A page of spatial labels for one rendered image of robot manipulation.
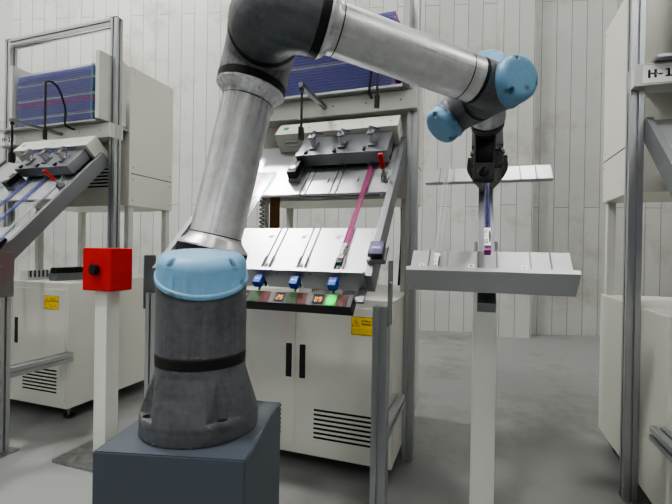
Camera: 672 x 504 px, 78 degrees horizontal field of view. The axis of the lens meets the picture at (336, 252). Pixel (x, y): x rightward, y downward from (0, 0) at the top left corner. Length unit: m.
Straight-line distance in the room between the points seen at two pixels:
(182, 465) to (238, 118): 0.49
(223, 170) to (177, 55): 4.42
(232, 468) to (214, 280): 0.21
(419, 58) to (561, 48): 4.31
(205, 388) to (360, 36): 0.52
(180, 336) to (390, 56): 0.49
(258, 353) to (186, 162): 3.36
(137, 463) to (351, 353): 0.98
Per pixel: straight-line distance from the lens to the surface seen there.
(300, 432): 1.61
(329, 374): 1.49
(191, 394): 0.55
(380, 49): 0.68
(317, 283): 1.14
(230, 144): 0.70
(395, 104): 1.64
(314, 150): 1.56
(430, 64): 0.70
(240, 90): 0.73
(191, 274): 0.53
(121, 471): 0.59
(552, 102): 4.76
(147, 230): 4.81
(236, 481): 0.54
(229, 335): 0.55
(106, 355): 1.80
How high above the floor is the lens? 0.78
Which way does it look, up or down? level
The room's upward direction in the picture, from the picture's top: 1 degrees clockwise
